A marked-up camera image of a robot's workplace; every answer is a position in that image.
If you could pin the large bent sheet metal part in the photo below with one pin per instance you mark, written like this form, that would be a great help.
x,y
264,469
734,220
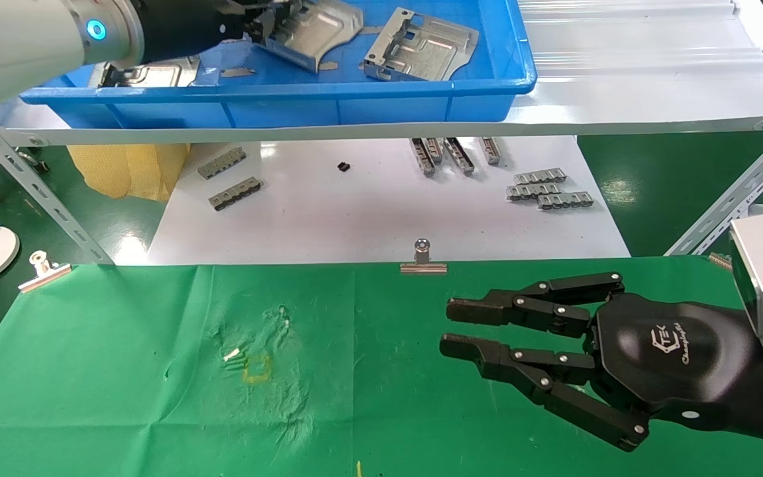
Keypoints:
x,y
318,33
421,50
156,74

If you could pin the small white paper scrap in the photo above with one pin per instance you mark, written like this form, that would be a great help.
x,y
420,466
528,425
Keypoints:
x,y
232,355

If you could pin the yellow fabric cover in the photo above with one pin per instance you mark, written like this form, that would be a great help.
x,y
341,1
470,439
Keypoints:
x,y
123,172

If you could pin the green table cloth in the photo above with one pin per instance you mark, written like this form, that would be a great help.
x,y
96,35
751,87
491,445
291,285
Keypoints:
x,y
388,371

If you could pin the grey slotted metal bar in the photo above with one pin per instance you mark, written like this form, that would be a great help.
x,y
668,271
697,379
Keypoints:
x,y
234,194
221,163
540,176
435,149
459,156
532,191
491,150
421,158
565,201

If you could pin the blue plastic bin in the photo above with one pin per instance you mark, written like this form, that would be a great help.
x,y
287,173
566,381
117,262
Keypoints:
x,y
355,106

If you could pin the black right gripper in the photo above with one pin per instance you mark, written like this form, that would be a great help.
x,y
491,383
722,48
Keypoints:
x,y
673,358

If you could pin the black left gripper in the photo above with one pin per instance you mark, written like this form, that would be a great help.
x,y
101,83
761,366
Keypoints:
x,y
183,26

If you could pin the white metal shelf rack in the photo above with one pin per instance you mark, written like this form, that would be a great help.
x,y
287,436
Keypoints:
x,y
620,86

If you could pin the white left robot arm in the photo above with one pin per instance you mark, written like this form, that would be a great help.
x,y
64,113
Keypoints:
x,y
17,40

